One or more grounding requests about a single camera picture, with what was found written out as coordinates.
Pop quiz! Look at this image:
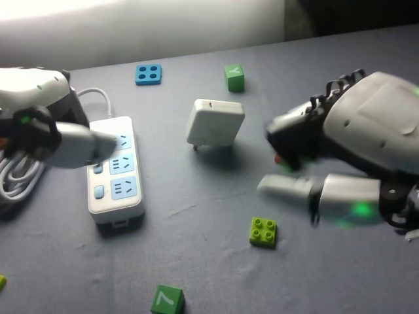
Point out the green cube number 7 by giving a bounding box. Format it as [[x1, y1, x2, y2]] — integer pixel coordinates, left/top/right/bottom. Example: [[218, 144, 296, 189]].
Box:
[[150, 284, 185, 314]]

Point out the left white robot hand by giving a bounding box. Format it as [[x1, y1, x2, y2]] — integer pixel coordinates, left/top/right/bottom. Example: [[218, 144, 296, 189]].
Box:
[[0, 67, 118, 169]]

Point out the grey table cloth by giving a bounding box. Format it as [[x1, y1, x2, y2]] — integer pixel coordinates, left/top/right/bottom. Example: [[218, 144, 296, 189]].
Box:
[[0, 22, 419, 314]]

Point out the white charger adapter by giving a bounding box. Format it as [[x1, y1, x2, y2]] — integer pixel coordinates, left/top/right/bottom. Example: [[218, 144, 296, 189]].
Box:
[[185, 98, 246, 152]]

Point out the blue four-hole block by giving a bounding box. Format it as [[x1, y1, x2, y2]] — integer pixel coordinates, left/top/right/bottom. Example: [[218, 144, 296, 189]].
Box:
[[135, 63, 164, 86]]

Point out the green cube letter Y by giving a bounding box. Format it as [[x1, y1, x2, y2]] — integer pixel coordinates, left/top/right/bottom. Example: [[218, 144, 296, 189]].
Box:
[[224, 64, 246, 93]]

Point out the white power strip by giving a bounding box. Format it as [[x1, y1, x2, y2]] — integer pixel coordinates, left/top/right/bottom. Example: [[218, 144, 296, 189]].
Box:
[[86, 116, 147, 230]]

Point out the lime green studded brick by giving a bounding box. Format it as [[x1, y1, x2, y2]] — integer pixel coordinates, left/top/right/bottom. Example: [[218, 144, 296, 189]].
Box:
[[249, 216, 278, 250]]

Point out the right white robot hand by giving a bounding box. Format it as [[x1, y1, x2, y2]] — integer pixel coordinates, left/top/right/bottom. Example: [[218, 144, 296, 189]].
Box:
[[257, 68, 419, 227]]

